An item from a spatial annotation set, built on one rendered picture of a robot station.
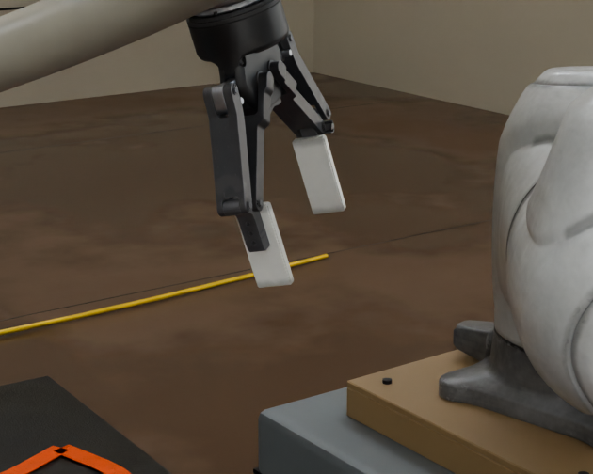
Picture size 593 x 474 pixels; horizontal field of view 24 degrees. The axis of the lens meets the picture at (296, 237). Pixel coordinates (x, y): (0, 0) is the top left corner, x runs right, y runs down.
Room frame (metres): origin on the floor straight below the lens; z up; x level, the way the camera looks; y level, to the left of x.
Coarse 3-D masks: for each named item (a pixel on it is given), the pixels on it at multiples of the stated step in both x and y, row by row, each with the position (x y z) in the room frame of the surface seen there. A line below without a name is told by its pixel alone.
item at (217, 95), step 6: (228, 78) 1.04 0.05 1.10; (234, 78) 1.04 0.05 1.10; (222, 84) 1.03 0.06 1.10; (216, 90) 1.01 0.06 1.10; (222, 90) 1.01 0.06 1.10; (216, 96) 1.01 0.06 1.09; (222, 96) 1.01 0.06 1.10; (216, 102) 1.01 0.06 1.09; (222, 102) 1.01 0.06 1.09; (216, 108) 1.01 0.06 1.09; (222, 108) 1.01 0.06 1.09
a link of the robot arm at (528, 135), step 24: (552, 72) 1.05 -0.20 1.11; (576, 72) 1.03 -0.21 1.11; (528, 96) 1.05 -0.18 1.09; (552, 96) 1.02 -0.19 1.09; (576, 96) 1.01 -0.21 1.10; (528, 120) 1.03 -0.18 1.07; (552, 120) 1.01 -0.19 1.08; (504, 144) 1.05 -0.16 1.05; (528, 144) 1.02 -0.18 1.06; (552, 144) 1.00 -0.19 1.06; (504, 168) 1.04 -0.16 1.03; (528, 168) 0.99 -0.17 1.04; (504, 192) 1.02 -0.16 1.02; (528, 192) 0.97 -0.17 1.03; (504, 216) 1.00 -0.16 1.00; (504, 240) 0.99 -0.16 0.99; (504, 264) 0.99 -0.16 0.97; (504, 288) 1.02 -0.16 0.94; (504, 312) 1.04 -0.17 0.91; (504, 336) 1.04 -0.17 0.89
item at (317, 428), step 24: (288, 408) 1.11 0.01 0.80; (312, 408) 1.11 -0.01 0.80; (336, 408) 1.11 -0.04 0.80; (264, 432) 1.10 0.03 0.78; (288, 432) 1.08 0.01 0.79; (312, 432) 1.06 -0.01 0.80; (336, 432) 1.06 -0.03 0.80; (360, 432) 1.06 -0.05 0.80; (264, 456) 1.10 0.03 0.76; (288, 456) 1.07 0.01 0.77; (312, 456) 1.04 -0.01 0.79; (336, 456) 1.02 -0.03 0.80; (360, 456) 1.02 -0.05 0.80; (384, 456) 1.02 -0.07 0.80; (408, 456) 1.02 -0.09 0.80
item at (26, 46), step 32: (64, 0) 0.56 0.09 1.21; (96, 0) 0.55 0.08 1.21; (128, 0) 0.54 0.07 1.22; (160, 0) 0.54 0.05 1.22; (192, 0) 0.53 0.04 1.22; (224, 0) 0.53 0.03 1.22; (0, 32) 0.57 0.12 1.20; (32, 32) 0.56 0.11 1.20; (64, 32) 0.56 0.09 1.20; (96, 32) 0.55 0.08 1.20; (128, 32) 0.55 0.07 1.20; (0, 64) 0.57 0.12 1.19; (32, 64) 0.57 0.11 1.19; (64, 64) 0.57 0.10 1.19
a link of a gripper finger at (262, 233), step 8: (224, 200) 1.00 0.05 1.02; (232, 200) 0.99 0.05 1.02; (224, 208) 0.99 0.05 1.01; (232, 208) 0.99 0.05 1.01; (240, 216) 1.01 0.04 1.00; (248, 216) 1.01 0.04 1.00; (256, 216) 1.01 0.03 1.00; (240, 224) 1.01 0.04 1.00; (248, 224) 1.01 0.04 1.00; (256, 224) 1.01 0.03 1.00; (248, 232) 1.01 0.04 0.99; (256, 232) 1.01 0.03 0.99; (264, 232) 1.02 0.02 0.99; (248, 240) 1.01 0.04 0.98; (256, 240) 1.01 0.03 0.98; (264, 240) 1.01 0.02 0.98; (248, 248) 1.01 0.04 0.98; (256, 248) 1.01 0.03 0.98; (264, 248) 1.01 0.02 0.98
